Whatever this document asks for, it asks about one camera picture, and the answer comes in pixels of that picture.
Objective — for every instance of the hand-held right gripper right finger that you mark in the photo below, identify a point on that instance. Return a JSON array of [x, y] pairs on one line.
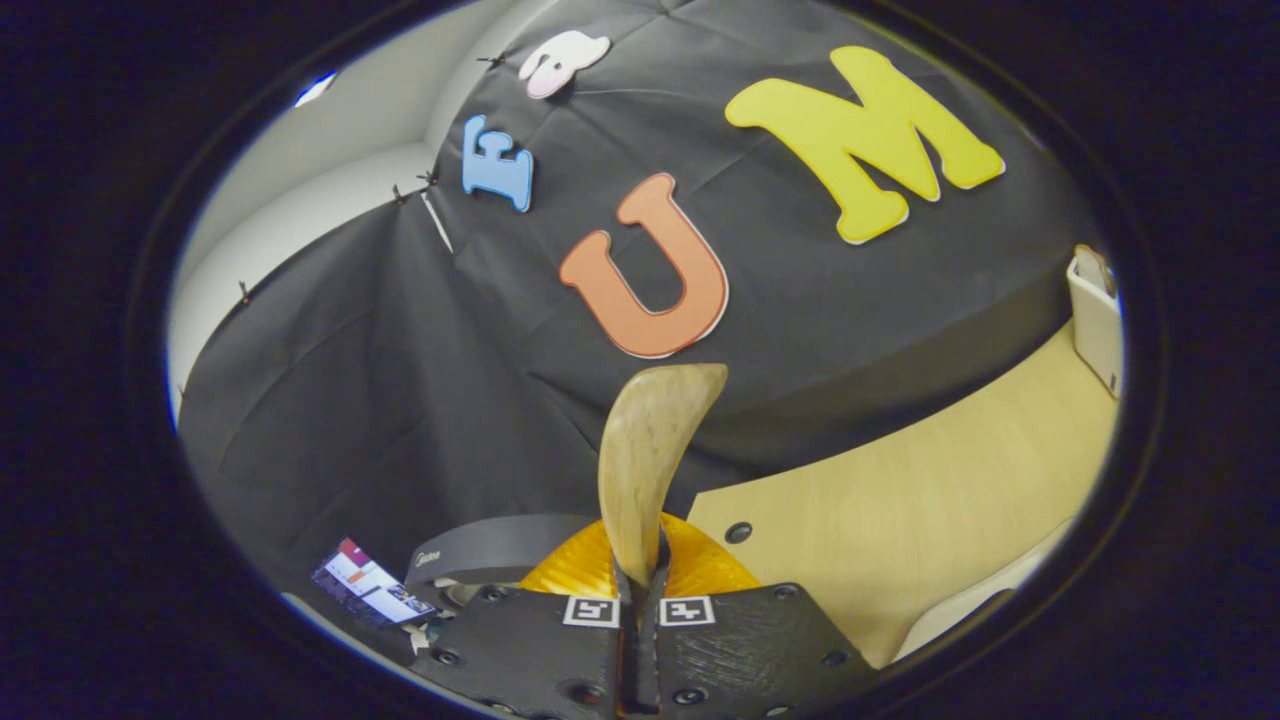
[[750, 650]]

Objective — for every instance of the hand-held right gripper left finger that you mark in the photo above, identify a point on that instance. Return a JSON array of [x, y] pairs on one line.
[[530, 650]]

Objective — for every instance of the black silver rice cooker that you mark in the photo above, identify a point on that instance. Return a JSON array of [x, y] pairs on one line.
[[500, 545]]

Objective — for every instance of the wooden spoon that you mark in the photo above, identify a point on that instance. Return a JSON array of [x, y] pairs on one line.
[[645, 450]]

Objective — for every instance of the black table grommet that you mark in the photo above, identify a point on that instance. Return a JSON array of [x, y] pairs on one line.
[[738, 532]]

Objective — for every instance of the computer monitor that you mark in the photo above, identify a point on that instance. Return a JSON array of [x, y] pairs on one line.
[[370, 585]]

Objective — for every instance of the black backdrop cloth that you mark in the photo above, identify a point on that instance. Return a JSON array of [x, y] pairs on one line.
[[400, 380]]

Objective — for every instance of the white toaster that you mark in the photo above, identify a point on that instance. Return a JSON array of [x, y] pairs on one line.
[[1095, 330]]

